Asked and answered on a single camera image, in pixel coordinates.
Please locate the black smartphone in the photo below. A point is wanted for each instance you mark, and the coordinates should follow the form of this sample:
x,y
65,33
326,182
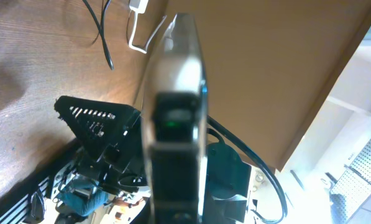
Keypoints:
x,y
173,127

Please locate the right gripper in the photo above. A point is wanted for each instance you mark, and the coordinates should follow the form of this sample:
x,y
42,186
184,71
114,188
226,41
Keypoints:
x,y
111,135

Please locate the white power strip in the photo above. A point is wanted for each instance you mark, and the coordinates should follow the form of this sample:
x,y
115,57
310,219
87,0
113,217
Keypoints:
x,y
138,6

